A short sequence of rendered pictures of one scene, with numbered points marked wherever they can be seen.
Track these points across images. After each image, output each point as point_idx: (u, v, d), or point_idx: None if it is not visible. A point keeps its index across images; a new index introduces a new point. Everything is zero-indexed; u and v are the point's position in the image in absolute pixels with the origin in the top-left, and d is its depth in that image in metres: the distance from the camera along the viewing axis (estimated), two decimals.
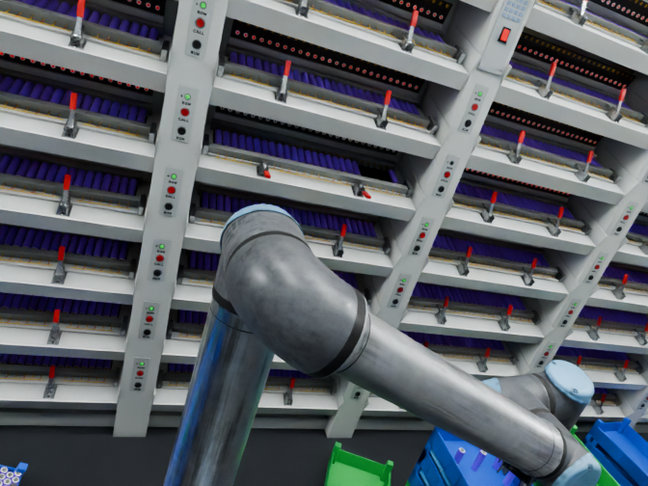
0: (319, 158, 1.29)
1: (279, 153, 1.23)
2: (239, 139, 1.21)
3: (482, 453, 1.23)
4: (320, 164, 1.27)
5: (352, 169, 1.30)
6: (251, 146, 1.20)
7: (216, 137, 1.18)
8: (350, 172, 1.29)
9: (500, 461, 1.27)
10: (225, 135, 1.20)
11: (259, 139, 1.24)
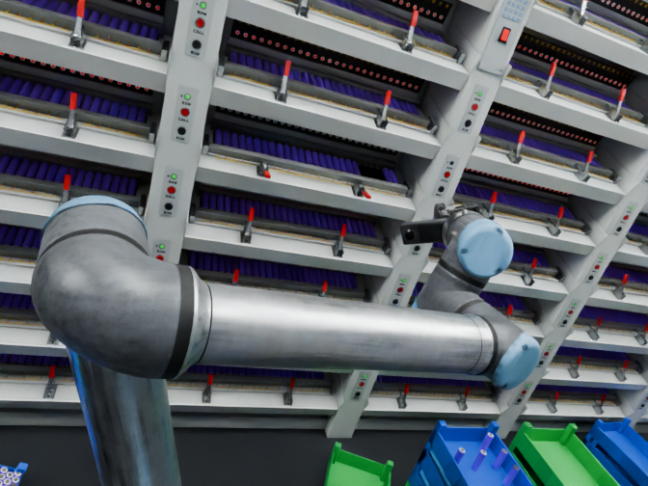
0: (319, 158, 1.29)
1: (279, 153, 1.23)
2: (239, 139, 1.21)
3: (482, 453, 1.23)
4: (320, 164, 1.27)
5: (352, 169, 1.30)
6: (251, 146, 1.20)
7: (216, 137, 1.18)
8: (350, 172, 1.29)
9: (500, 461, 1.27)
10: (225, 135, 1.20)
11: (259, 139, 1.24)
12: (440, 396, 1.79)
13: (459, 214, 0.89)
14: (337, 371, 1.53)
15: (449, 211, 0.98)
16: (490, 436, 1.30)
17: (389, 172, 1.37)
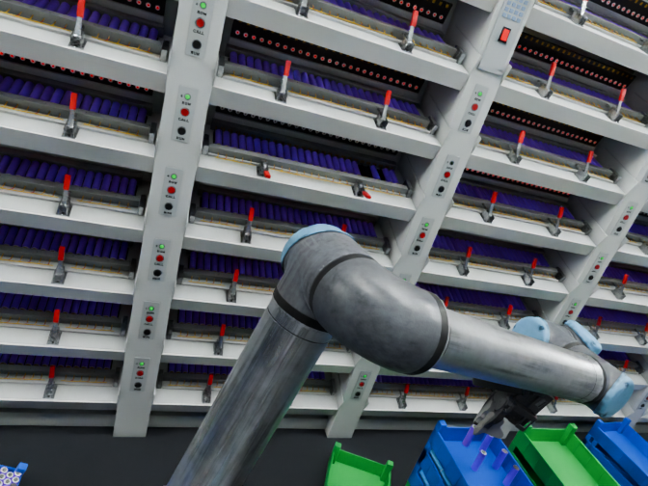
0: (319, 158, 1.29)
1: (279, 153, 1.23)
2: (239, 139, 1.21)
3: (482, 453, 1.23)
4: (320, 164, 1.27)
5: (352, 169, 1.30)
6: (251, 146, 1.20)
7: (216, 137, 1.18)
8: (350, 172, 1.29)
9: (500, 461, 1.27)
10: (225, 135, 1.20)
11: (259, 139, 1.24)
12: (440, 396, 1.79)
13: None
14: (337, 371, 1.53)
15: None
16: (490, 436, 1.30)
17: (389, 172, 1.37)
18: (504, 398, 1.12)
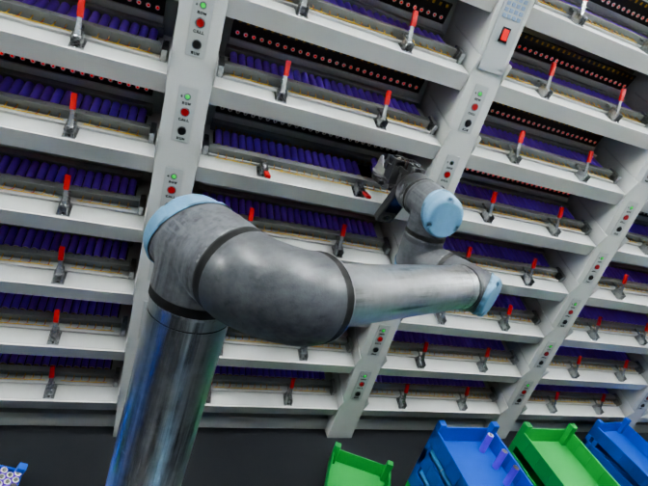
0: (319, 158, 1.29)
1: (279, 153, 1.23)
2: (239, 139, 1.21)
3: None
4: (320, 164, 1.27)
5: (352, 169, 1.30)
6: (251, 146, 1.20)
7: (216, 137, 1.18)
8: (350, 172, 1.29)
9: (500, 461, 1.27)
10: (225, 135, 1.20)
11: (259, 139, 1.24)
12: (440, 396, 1.79)
13: (399, 194, 1.06)
14: (337, 371, 1.53)
15: (388, 182, 1.14)
16: (490, 436, 1.30)
17: None
18: None
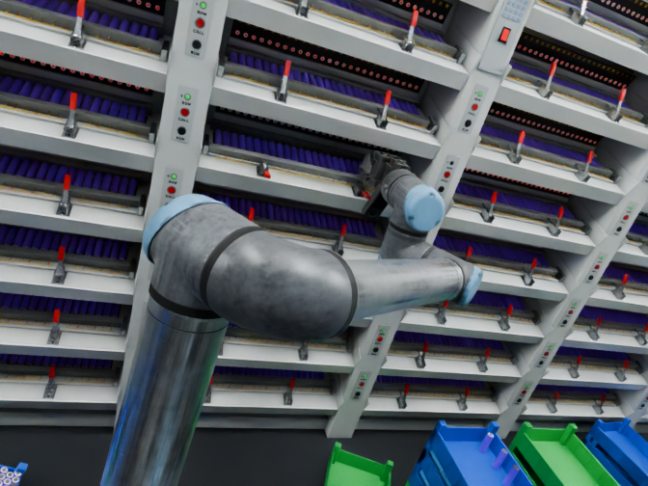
0: (319, 158, 1.29)
1: (279, 153, 1.23)
2: (239, 139, 1.21)
3: None
4: (320, 164, 1.27)
5: (352, 169, 1.30)
6: (251, 146, 1.20)
7: (216, 137, 1.18)
8: (350, 172, 1.29)
9: (500, 461, 1.27)
10: (225, 135, 1.20)
11: (259, 139, 1.24)
12: (440, 396, 1.79)
13: (384, 189, 1.09)
14: (337, 371, 1.53)
15: (374, 178, 1.17)
16: (490, 436, 1.30)
17: None
18: None
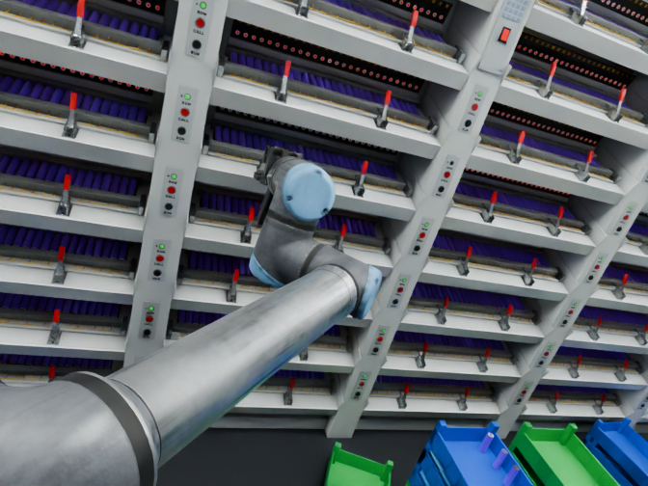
0: (318, 154, 1.30)
1: None
2: (239, 136, 1.22)
3: (370, 174, 1.32)
4: (319, 160, 1.28)
5: (351, 165, 1.31)
6: (251, 143, 1.21)
7: (216, 134, 1.19)
8: (349, 168, 1.30)
9: (500, 461, 1.27)
10: (225, 132, 1.21)
11: (258, 136, 1.25)
12: (440, 396, 1.79)
13: (270, 180, 0.88)
14: (337, 371, 1.53)
15: (264, 175, 0.97)
16: (490, 436, 1.30)
17: (387, 169, 1.38)
18: None
